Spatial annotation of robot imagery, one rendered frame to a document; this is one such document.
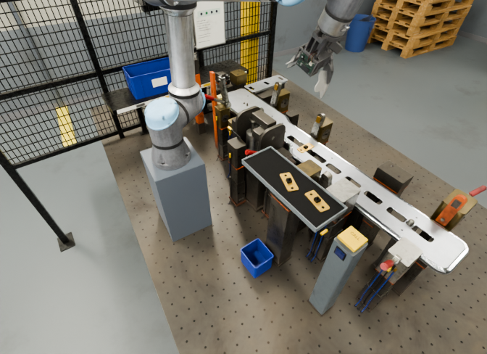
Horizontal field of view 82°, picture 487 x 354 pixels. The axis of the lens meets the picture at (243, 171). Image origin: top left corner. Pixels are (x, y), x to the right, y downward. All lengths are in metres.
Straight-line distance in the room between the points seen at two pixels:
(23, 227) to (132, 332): 1.28
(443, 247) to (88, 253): 2.12
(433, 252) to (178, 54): 1.06
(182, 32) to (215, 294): 0.96
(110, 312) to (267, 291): 1.16
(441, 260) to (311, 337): 0.52
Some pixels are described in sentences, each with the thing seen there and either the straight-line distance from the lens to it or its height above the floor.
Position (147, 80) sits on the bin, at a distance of 1.71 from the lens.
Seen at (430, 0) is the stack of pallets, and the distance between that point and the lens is 5.49.
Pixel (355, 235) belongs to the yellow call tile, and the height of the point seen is 1.16.
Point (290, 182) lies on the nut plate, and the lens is 0.94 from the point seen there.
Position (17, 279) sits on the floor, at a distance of 2.52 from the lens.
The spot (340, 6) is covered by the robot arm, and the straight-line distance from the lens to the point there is 0.78.
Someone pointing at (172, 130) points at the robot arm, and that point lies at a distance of 1.02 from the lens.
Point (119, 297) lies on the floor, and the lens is 2.13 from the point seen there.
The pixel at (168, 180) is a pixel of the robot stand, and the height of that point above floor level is 1.08.
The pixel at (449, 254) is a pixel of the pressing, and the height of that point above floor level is 1.00.
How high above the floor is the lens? 1.84
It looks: 44 degrees down
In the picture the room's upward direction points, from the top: 1 degrees clockwise
